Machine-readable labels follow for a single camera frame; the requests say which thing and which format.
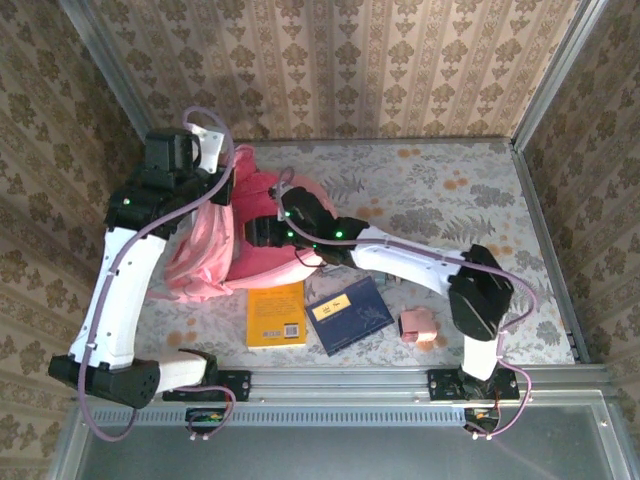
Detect pink backpack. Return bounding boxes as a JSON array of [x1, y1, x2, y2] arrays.
[[164, 144, 341, 304]]

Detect yellow paperback book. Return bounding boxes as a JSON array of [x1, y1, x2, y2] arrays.
[[246, 280, 307, 350]]

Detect dark blue book yellow label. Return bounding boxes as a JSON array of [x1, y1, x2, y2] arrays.
[[305, 275, 394, 357]]

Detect pink small box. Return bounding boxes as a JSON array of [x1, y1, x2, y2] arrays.
[[398, 308, 439, 344]]

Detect floral table cover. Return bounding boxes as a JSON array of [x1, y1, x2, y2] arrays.
[[112, 142, 576, 369]]

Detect grey metal panel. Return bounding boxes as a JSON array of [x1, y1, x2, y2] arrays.
[[49, 394, 640, 480]]

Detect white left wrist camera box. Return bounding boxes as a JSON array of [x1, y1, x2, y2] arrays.
[[189, 123, 225, 175]]

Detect aluminium frame post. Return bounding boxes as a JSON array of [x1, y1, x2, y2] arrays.
[[58, 0, 166, 151], [509, 0, 609, 151]]

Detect aluminium mounting rail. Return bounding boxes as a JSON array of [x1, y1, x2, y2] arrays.
[[74, 363, 614, 401]]

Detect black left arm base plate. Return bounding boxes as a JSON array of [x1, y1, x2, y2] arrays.
[[162, 369, 251, 402]]

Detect grey slotted cable duct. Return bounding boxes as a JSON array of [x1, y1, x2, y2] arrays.
[[92, 405, 599, 427]]

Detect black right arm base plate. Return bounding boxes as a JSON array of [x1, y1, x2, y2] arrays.
[[427, 368, 521, 401]]

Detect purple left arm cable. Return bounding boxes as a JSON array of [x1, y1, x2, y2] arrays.
[[77, 107, 236, 444]]

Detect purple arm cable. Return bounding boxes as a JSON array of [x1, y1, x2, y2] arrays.
[[272, 167, 540, 441], [77, 107, 236, 444]]

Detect aluminium table edge rail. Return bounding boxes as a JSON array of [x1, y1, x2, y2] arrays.
[[509, 142, 599, 364]]

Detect black cable connector box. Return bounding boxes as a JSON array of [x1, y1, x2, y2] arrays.
[[184, 407, 227, 435], [463, 407, 502, 435]]

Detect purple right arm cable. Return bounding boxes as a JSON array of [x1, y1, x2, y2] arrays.
[[272, 167, 540, 441]]

